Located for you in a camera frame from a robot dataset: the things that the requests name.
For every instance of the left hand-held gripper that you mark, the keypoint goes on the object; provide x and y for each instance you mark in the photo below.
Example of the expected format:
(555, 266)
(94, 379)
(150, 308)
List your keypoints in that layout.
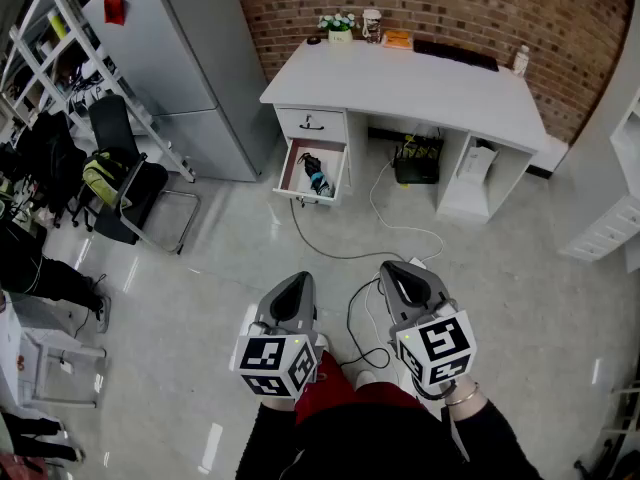
(260, 355)

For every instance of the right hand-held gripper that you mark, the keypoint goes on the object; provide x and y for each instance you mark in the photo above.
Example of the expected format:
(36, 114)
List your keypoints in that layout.
(442, 343)

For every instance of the black umbrella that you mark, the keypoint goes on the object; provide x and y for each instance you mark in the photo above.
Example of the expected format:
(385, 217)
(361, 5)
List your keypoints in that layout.
(316, 173)

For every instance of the person's right forearm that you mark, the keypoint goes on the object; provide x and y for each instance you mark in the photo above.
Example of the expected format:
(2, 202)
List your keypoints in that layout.
(490, 438)

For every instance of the person's left forearm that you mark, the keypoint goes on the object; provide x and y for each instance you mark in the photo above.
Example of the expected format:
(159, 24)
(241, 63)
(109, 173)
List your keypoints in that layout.
(265, 438)

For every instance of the lower drawer key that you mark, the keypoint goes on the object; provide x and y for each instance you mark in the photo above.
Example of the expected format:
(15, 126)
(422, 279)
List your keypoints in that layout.
(306, 200)

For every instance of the white desk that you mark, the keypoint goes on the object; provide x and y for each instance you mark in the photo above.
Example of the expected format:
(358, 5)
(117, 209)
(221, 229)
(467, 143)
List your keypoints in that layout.
(400, 83)

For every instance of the white drawer cabinet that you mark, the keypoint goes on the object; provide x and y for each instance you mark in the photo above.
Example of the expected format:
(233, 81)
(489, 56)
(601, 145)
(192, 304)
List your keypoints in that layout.
(607, 218)

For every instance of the person's white left shoe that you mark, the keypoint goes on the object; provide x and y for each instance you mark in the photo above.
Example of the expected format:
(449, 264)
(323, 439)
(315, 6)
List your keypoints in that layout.
(322, 343)

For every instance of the person's white shoe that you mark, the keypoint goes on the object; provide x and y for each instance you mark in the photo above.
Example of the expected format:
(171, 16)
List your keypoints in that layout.
(365, 379)
(322, 343)

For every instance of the person's white right shoe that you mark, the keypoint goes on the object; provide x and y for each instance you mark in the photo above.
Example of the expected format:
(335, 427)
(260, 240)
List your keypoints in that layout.
(365, 379)

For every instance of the person's red trousers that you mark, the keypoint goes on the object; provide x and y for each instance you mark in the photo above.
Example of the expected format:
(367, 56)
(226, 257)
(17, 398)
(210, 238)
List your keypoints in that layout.
(332, 393)

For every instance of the black router box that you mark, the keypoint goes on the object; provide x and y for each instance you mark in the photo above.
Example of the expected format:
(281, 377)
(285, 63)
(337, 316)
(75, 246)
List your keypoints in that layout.
(419, 165)

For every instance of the white paper bag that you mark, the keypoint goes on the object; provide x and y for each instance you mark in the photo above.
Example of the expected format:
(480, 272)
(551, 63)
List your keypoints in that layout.
(477, 163)

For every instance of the person's black top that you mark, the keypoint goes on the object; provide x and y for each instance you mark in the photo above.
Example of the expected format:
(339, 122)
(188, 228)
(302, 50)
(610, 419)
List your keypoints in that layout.
(380, 448)

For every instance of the yellow green backpack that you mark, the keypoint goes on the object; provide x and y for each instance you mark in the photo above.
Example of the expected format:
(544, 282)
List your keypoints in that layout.
(102, 173)

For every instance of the black keyboard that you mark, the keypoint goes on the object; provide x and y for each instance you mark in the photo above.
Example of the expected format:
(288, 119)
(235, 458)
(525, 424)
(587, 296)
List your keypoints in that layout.
(455, 54)

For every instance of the black office chair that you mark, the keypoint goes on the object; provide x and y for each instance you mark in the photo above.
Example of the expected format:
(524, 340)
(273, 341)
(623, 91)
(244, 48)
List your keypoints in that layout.
(112, 123)

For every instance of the white plastic bottle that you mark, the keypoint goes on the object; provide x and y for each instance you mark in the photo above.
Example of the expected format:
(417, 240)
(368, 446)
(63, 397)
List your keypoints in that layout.
(520, 62)

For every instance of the metal floor stand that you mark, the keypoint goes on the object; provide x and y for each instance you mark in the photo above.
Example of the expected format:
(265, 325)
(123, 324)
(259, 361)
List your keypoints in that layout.
(610, 443)

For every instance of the white side table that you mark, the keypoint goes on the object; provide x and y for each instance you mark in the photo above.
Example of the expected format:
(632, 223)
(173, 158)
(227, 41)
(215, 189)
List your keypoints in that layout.
(35, 338)

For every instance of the black tape roll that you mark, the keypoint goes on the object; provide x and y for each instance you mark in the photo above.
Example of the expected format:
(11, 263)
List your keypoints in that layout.
(313, 40)

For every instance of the clear cup with lid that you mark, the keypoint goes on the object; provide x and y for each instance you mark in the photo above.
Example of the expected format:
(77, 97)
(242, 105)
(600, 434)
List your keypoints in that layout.
(372, 25)

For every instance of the white pot with flowers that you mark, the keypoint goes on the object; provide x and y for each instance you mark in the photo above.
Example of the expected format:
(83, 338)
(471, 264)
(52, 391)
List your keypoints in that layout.
(340, 30)

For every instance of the grey refrigerator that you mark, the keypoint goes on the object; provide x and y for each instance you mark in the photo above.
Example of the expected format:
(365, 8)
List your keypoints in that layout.
(165, 63)

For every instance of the black bags pile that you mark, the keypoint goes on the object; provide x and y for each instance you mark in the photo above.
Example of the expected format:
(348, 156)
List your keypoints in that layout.
(50, 163)

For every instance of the red fridge magnet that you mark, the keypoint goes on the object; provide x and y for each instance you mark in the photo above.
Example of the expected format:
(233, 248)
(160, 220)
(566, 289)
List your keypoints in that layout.
(114, 9)

